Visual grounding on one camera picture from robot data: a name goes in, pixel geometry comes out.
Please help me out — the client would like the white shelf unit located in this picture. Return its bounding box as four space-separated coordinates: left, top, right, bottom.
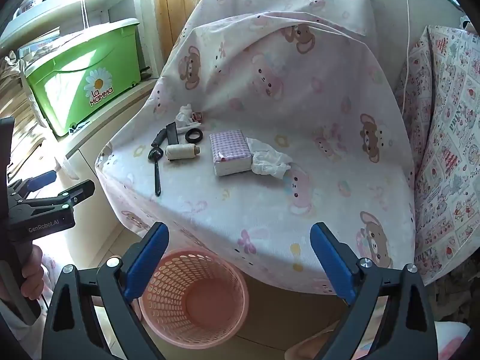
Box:
0 0 166 158

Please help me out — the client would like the large white tissue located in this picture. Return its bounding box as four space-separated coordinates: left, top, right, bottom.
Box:
245 137 293 179

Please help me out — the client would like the patchwork print cloth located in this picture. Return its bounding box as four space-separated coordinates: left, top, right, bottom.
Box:
394 25 480 286

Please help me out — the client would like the cream thread spool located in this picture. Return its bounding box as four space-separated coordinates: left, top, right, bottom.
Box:
165 143 201 163

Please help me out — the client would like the pink bear print sheet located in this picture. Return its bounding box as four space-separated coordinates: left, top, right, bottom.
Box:
94 0 415 295

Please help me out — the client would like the wooden door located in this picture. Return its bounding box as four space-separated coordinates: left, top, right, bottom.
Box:
155 0 241 83

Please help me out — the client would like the pink plastic mesh basket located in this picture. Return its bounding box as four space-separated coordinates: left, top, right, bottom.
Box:
139 248 249 349

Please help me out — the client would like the green plastic storage box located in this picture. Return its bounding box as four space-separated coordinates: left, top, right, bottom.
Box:
20 19 142 137

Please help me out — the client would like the person's left hand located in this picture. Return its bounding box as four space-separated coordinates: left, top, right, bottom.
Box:
20 245 46 301

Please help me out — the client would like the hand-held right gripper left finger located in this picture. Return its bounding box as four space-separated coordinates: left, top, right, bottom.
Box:
41 222 169 360

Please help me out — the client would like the small white tissue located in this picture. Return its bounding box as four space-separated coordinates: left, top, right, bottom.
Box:
175 106 194 127

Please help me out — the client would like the white cable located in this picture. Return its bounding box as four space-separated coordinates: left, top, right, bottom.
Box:
397 0 412 94

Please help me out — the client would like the cream cabinet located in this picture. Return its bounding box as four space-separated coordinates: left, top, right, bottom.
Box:
56 77 162 181

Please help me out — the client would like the pink checkered tissue pack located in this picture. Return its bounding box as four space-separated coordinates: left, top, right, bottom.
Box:
209 129 253 177

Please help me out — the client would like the black plastic spoon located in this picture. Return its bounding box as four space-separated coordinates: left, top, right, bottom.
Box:
148 147 164 196

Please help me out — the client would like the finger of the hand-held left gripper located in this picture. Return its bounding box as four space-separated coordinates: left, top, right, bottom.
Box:
17 180 95 214
7 170 57 199

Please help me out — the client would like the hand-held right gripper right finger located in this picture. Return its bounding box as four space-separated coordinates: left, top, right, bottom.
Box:
310 222 439 360

